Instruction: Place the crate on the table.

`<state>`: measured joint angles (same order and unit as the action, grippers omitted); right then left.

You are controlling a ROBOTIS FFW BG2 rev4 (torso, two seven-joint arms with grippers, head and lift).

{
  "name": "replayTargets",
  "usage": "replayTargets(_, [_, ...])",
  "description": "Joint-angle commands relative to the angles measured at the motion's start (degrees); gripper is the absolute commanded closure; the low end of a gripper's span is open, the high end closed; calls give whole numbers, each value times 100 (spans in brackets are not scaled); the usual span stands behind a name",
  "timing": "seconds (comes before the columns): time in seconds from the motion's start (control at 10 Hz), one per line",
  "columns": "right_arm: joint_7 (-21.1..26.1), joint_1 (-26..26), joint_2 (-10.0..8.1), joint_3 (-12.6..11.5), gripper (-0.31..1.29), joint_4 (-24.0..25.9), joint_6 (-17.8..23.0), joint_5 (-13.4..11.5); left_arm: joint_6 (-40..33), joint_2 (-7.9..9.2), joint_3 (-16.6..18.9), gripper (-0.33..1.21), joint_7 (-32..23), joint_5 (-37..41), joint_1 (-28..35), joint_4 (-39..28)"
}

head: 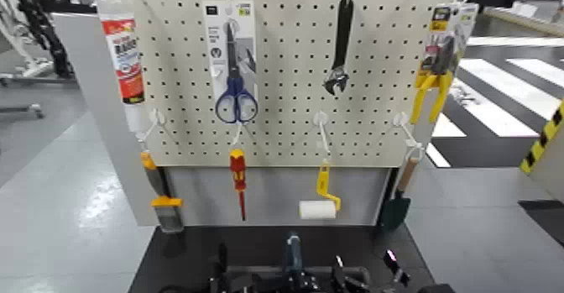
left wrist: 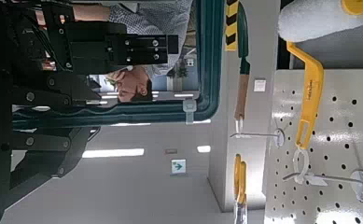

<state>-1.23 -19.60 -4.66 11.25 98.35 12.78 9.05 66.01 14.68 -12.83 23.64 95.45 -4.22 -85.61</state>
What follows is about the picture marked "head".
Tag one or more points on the grey metal base leg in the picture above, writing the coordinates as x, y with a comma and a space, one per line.
26, 108

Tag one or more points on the blue scissors in card package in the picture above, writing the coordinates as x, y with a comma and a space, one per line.
229, 43

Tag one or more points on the black adjustable wrench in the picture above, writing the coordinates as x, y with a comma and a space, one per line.
343, 34

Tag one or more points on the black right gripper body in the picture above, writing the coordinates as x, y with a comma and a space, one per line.
348, 283

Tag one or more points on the yellow pliers in card package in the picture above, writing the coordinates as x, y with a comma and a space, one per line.
440, 61

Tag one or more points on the white pegboard hook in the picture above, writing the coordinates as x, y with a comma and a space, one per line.
238, 133
156, 117
321, 118
401, 119

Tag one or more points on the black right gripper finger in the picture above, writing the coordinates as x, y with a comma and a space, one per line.
395, 266

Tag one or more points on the black floor mat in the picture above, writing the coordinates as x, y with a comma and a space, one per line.
546, 219

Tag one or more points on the white sealant tube red label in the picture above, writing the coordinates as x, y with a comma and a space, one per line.
125, 56

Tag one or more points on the white metal frame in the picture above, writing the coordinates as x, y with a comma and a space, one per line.
31, 67

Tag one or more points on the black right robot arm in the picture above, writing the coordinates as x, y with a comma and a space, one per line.
436, 289

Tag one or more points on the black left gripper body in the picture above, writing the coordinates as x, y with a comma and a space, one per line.
235, 285

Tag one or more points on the cream perforated pegboard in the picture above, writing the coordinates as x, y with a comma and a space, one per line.
291, 65

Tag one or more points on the grey barrier with hazard stripes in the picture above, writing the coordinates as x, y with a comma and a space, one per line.
546, 153

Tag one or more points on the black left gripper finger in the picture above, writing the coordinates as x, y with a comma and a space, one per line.
222, 257

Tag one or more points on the black pegboard support post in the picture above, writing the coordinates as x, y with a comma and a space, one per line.
387, 184

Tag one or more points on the red yellow screwdriver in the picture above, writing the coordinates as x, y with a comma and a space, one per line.
238, 167

